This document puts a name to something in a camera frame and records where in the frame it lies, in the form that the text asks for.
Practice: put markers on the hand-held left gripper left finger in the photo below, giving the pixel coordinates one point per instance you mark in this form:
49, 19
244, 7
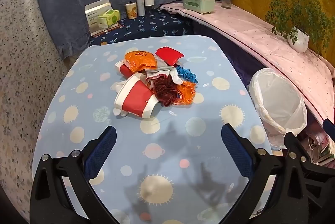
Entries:
102, 153

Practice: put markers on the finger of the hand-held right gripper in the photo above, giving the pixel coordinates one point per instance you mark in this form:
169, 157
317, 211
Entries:
290, 140
329, 129

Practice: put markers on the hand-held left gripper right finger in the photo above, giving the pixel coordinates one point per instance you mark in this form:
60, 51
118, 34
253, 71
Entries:
236, 153

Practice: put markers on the bin with white bag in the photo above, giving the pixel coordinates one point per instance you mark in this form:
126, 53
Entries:
277, 98

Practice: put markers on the red white paper cup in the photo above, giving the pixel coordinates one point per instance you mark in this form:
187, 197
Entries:
136, 101
125, 70

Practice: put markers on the clear tape roll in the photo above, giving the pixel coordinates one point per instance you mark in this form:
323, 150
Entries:
314, 142

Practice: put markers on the white crumpled tissue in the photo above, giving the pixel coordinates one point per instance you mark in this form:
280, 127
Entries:
119, 111

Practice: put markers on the light blue printed tablecloth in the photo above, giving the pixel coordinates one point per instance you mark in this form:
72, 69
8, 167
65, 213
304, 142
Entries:
170, 140

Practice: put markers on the orange crumpled wrapper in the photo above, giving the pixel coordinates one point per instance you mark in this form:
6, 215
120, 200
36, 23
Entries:
187, 93

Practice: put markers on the maroon mesh scrunchie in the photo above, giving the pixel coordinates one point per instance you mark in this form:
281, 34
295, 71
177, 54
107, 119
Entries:
165, 90

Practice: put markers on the blue crumpled shoe cover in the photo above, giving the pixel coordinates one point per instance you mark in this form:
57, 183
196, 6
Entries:
186, 74

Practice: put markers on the white plant pot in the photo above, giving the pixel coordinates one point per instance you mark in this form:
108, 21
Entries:
298, 40

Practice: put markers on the dark purple cloth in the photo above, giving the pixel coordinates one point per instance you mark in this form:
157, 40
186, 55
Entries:
230, 56

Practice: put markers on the orange snack bag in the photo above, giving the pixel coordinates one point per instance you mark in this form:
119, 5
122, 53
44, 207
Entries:
141, 60

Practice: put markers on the pink cloth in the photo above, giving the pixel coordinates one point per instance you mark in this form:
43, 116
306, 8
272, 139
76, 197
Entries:
261, 38

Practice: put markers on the red snack bag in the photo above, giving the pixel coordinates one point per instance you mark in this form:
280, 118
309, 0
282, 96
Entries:
170, 55

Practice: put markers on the brown thin book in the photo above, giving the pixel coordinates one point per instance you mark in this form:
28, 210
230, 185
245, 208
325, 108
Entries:
104, 31

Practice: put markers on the green leafy plant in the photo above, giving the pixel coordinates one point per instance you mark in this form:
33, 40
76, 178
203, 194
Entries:
295, 6

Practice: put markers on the navy printed cloth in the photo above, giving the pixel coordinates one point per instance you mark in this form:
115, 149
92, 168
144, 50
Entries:
146, 27

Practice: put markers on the white silver carton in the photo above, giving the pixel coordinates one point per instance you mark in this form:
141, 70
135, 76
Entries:
91, 19

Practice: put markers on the green tissue pack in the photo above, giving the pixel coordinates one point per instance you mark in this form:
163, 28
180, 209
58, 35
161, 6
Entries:
110, 17

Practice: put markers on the printed paper cup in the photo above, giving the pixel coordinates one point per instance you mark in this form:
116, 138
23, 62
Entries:
130, 11

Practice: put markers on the mint green tissue box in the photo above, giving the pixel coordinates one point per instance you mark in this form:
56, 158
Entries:
199, 5

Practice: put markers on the white cylindrical bottles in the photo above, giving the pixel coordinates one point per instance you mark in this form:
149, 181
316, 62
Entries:
140, 5

